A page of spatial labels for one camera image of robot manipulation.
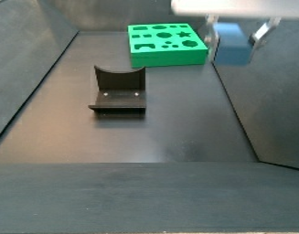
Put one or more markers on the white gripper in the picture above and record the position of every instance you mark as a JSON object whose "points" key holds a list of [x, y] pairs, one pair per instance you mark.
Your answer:
{"points": [[237, 8]]}

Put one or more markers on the blue rectangular block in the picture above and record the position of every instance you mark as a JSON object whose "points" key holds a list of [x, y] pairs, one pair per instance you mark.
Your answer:
{"points": [[235, 48]]}

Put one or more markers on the green foam shape board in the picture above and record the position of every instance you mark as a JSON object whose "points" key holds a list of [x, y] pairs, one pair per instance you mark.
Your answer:
{"points": [[165, 45]]}

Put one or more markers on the black curved fixture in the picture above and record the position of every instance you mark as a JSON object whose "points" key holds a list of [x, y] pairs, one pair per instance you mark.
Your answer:
{"points": [[121, 90]]}

